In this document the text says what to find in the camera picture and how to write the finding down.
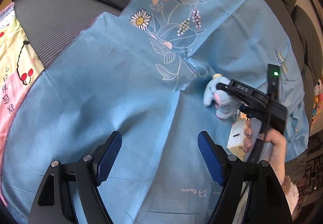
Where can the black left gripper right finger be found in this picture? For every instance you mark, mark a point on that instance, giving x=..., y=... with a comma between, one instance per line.
x=249, y=190

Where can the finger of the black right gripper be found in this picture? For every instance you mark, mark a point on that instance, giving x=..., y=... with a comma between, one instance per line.
x=223, y=87

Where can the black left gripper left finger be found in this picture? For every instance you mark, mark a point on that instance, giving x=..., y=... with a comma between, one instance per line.
x=53, y=201

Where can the blue plush elephant toy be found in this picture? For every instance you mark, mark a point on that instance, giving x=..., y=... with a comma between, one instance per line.
x=225, y=105

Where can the fluffy pink sleeve forearm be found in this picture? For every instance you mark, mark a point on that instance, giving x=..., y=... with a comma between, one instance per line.
x=291, y=193

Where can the right hand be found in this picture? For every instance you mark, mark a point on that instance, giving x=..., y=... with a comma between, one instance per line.
x=277, y=157

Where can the small white tissue pack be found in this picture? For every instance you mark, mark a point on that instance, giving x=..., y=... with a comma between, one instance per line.
x=238, y=143

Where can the pile of plush toys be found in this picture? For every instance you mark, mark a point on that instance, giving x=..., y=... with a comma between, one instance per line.
x=317, y=105

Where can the light blue floral bedsheet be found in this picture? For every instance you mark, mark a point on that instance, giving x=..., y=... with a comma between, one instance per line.
x=143, y=73

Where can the yellow pink cartoon blanket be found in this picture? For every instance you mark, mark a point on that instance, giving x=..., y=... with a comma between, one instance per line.
x=20, y=66

